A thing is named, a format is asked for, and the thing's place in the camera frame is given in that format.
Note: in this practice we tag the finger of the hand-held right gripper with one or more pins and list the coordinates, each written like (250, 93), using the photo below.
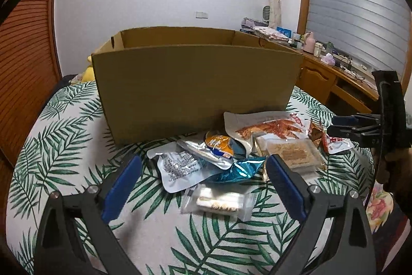
(344, 133)
(344, 121)

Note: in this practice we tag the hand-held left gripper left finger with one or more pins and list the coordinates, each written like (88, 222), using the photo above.
(120, 188)

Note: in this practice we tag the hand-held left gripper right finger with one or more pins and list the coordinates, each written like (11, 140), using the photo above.
(285, 188)

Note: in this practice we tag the clear sesame bar packet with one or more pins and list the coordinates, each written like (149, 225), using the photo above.
(293, 152)

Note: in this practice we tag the blue foil candy packet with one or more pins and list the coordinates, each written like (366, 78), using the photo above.
(238, 170)

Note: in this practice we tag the large packet with food picture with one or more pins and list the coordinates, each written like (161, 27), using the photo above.
(264, 130)

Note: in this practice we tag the white silver packet with text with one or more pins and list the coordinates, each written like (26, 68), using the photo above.
(180, 168)

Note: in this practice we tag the silver packet with orange print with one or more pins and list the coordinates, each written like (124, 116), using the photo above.
(219, 146)

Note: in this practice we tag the brown cardboard box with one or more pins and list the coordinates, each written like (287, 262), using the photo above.
(193, 85)

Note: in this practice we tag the person's right hand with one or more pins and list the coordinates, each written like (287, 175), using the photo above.
(396, 165)

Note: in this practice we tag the wooden desk cabinet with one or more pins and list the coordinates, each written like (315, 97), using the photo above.
(322, 78)

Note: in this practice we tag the white power strip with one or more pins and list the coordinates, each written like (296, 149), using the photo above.
(350, 60)

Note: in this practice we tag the purple tissue pack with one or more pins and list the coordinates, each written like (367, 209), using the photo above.
(328, 58)

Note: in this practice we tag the clear packet with white pastry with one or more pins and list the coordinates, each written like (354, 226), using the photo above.
(219, 201)

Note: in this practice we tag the green bottle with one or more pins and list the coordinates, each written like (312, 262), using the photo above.
(329, 47)

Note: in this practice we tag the white cup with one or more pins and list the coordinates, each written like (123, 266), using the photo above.
(317, 50)

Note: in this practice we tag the green leaf print bedsheet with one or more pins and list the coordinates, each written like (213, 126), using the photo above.
(225, 246)

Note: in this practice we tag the floral print cloth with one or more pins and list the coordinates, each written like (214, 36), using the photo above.
(381, 210)

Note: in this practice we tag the pink kettle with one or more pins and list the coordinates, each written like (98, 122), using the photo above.
(309, 43)

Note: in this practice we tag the blue box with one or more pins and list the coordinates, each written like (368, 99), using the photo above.
(284, 31)

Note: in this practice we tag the grey window blind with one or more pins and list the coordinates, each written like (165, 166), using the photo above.
(354, 10)

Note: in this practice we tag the folded floral cloth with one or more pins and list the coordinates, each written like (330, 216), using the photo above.
(270, 31)

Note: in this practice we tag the yellow plush toy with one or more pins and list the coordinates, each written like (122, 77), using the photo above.
(87, 72)

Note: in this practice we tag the small white fan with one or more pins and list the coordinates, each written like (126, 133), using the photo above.
(266, 15)

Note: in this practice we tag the folded purple cloth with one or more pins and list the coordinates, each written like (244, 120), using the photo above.
(251, 23)

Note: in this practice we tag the wooden louvered wardrobe door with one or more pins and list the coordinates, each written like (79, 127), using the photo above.
(25, 68)

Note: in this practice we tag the white wall switch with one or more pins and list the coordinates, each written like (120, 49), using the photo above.
(201, 15)

